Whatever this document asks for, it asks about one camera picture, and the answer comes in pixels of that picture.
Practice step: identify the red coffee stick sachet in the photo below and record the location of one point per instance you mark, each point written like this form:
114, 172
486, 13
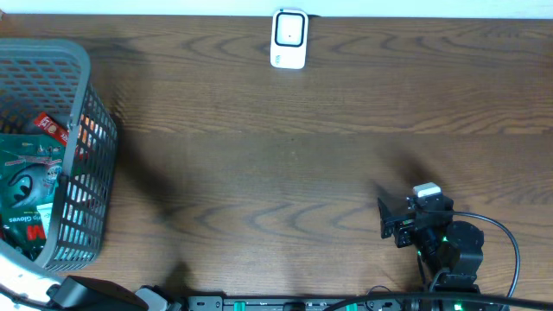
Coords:
47, 125

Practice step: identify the grey plastic mesh basket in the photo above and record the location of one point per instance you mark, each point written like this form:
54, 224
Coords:
53, 76

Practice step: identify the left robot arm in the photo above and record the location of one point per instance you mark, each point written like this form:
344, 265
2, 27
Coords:
25, 286

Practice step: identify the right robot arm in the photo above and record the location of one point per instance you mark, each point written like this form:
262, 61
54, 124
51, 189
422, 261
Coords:
451, 251

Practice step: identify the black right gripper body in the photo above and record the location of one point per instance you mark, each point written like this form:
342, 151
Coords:
403, 226

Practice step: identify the white barcode scanner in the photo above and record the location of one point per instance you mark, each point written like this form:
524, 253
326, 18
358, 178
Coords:
289, 36

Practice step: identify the green grip gloves package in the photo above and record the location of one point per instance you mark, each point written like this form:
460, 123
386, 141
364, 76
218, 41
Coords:
30, 168

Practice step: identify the orange snack box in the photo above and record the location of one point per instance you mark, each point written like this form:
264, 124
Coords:
89, 132

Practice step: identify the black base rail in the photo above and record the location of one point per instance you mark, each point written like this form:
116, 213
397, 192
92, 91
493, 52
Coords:
220, 303

